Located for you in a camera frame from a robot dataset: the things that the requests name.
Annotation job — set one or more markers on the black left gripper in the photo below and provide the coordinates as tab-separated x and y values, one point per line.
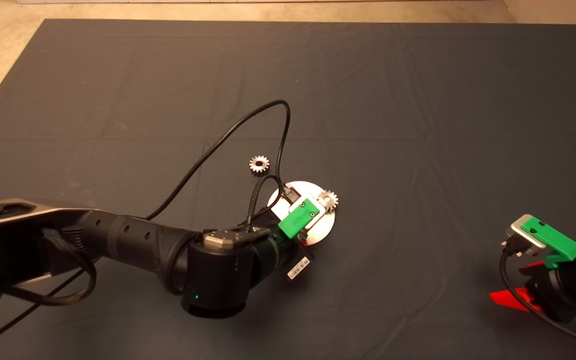
293	260

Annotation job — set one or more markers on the round metal carrier plate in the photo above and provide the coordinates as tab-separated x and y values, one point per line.
323	227

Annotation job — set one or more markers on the green left camera mount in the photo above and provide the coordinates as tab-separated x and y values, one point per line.
298	220

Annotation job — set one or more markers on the green right camera mount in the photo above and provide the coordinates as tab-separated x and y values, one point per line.
558	241

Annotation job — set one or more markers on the small steel planetary gear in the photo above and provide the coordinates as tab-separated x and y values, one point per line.
259	164
330	200

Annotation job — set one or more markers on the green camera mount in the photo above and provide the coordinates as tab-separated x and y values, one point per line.
298	220
558	241

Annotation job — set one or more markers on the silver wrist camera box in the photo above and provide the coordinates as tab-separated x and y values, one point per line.
523	231
320	210

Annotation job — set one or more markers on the dark grey table cloth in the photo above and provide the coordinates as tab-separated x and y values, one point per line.
418	100

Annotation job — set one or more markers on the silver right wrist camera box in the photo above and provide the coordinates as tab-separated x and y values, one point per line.
523	231

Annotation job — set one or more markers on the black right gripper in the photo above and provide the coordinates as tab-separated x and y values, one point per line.
565	292

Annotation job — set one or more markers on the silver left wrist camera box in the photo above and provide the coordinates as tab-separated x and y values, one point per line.
320	210

